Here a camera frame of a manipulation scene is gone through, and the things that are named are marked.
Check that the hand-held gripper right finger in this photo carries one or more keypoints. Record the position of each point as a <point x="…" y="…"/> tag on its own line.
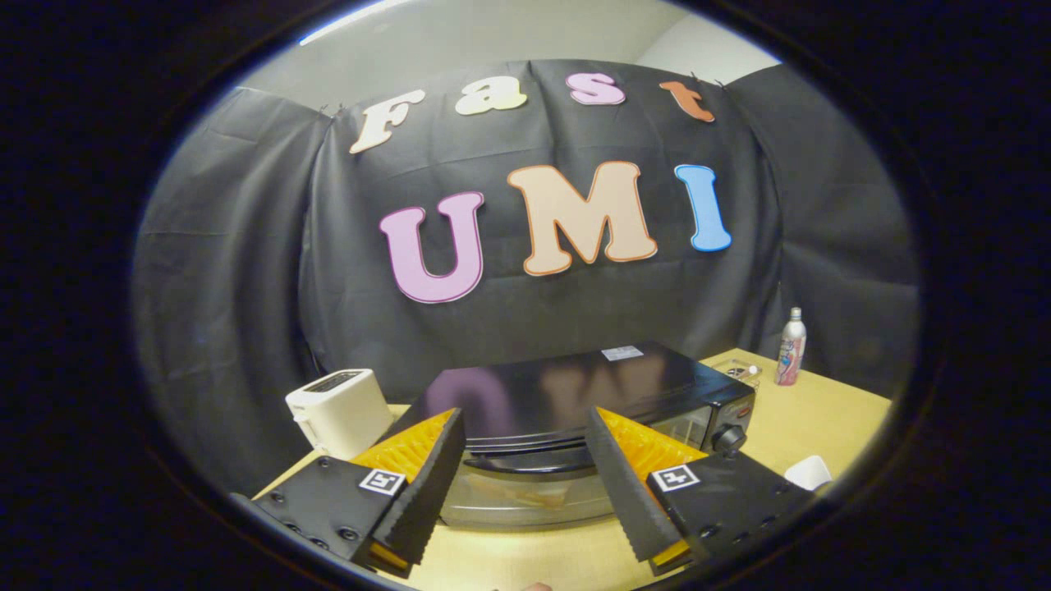
<point x="628" y="484"/>

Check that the black toaster oven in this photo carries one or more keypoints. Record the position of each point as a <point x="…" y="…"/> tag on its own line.
<point x="558" y="394"/>

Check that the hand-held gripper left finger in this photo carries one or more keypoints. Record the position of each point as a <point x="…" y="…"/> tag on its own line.
<point x="427" y="484"/>

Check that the white bread toaster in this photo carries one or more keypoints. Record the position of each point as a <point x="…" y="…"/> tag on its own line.
<point x="338" y="410"/>

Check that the white plastic tray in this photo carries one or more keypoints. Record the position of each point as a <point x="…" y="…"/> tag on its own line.
<point x="809" y="474"/>

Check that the clear glass container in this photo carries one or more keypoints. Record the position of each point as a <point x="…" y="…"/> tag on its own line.
<point x="739" y="372"/>

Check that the pink label drink bottle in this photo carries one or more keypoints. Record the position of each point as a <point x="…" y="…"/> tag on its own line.
<point x="791" y="349"/>

